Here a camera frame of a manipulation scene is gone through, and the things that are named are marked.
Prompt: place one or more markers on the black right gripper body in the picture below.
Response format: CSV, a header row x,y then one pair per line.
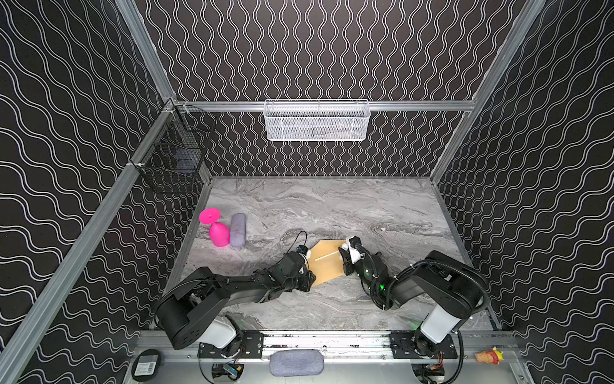
x,y
348,260

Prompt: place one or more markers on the aluminium back crossbar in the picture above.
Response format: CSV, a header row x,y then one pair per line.
x,y
376,106

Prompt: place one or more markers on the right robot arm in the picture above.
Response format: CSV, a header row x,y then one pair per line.
x,y
458,290

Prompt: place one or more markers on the aluminium corner post right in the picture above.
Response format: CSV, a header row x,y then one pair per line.
x,y
516,35

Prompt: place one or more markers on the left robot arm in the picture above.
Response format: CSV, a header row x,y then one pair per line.
x,y
189,308

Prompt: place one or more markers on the brown manila envelope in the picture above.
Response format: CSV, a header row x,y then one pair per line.
x,y
326,261

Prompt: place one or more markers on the toy ice cream cone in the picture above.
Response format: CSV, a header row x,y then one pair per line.
x,y
492,356

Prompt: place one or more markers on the aluminium corner post left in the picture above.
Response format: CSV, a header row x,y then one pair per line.
x,y
137,27

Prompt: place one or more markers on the grey fabric pouch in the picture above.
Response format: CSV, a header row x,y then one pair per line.
x,y
295,363

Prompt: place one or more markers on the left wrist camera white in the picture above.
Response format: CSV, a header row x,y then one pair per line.
x,y
304,251

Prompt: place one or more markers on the black round device with label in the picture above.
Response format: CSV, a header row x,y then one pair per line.
x,y
146,365

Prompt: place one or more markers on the white wire basket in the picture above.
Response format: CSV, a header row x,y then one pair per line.
x,y
341,124

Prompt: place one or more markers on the aluminium left side rail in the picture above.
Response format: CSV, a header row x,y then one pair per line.
x,y
33,328

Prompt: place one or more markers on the black wire basket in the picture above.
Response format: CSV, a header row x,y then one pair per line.
x,y
173,164

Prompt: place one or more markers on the magenta plastic goblet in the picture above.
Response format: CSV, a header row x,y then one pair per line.
x,y
219,233

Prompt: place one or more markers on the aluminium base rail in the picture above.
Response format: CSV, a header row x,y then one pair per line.
x,y
340,346

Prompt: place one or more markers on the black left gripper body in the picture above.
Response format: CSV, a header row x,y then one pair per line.
x,y
304,277

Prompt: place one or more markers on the aluminium corner post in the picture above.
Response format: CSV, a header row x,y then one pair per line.
x,y
137,27
516,35

